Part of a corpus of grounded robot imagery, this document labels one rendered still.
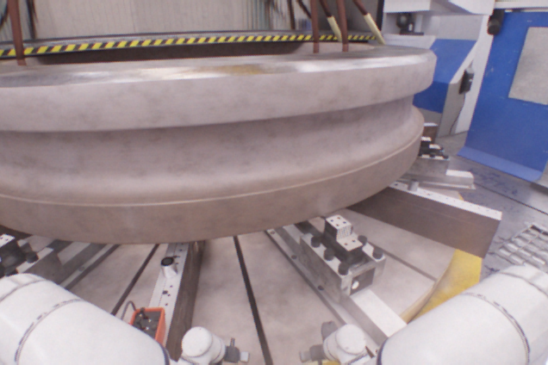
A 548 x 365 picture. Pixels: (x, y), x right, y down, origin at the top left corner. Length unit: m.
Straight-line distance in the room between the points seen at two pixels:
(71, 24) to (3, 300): 4.07
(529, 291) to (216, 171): 1.42
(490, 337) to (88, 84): 1.51
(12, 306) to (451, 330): 0.58
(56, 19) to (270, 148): 3.40
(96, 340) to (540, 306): 0.58
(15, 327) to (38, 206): 1.54
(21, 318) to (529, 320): 0.66
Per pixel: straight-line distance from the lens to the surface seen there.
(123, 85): 1.45
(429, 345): 0.45
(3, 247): 2.32
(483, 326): 0.46
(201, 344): 0.98
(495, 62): 5.70
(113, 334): 0.46
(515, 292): 0.53
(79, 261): 2.64
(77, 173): 1.92
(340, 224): 1.85
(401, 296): 2.24
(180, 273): 1.79
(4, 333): 0.53
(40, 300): 0.52
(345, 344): 0.98
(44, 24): 4.49
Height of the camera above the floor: 1.89
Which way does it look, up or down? 27 degrees down
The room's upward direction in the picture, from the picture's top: 1 degrees counter-clockwise
